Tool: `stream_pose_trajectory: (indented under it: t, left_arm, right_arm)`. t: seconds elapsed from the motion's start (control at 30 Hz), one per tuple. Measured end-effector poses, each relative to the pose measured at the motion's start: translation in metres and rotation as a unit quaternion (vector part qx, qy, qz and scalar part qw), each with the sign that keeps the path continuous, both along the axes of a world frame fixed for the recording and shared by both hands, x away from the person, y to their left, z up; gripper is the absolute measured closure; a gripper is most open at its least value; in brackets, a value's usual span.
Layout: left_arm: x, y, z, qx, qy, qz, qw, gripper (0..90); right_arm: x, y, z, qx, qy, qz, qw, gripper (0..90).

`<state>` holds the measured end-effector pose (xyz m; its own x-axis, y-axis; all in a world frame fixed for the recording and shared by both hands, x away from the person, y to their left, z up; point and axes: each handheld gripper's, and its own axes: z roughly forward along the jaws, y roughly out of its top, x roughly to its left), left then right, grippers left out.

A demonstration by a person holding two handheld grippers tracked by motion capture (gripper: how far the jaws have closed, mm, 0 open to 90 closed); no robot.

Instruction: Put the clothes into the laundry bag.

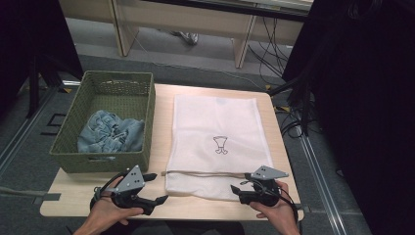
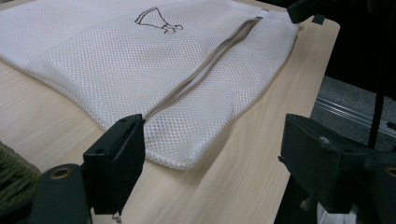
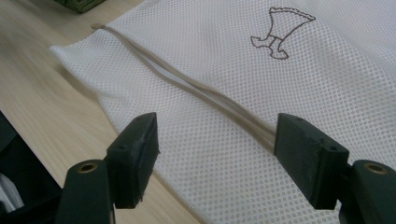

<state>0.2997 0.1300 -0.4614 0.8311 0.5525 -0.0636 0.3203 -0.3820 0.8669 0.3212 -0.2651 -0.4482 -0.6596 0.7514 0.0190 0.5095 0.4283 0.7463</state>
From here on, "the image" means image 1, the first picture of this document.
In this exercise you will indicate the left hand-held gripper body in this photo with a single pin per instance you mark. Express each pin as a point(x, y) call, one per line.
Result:
point(132, 181)

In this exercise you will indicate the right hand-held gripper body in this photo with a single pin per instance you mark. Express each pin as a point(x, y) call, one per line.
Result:
point(266, 192)

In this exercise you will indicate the light blue denim garment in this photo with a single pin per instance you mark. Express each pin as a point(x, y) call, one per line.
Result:
point(107, 133)

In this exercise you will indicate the white mesh laundry bag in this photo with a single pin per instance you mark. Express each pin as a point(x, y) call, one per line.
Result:
point(212, 117)

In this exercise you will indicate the green woven basket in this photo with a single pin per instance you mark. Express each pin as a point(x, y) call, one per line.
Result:
point(114, 107)

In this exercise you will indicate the person's right hand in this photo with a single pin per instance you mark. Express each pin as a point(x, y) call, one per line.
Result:
point(280, 212)

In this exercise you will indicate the person's left hand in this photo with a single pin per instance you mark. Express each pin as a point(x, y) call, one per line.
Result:
point(107, 212)

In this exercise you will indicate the person's dark pants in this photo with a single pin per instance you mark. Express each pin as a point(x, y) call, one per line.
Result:
point(182, 228)

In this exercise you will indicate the black metal stand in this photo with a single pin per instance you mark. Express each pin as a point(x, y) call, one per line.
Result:
point(34, 84)
point(301, 98)

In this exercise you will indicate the dark curtain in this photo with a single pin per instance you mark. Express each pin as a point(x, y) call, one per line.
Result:
point(29, 39)
point(362, 98)

